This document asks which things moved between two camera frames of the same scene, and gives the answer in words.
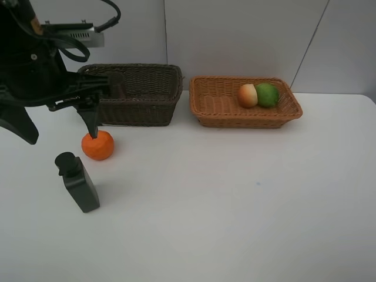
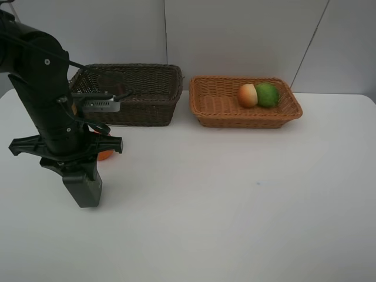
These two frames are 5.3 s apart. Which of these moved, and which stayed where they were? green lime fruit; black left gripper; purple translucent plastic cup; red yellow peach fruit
Moved: black left gripper
Stayed: purple translucent plastic cup; red yellow peach fruit; green lime fruit
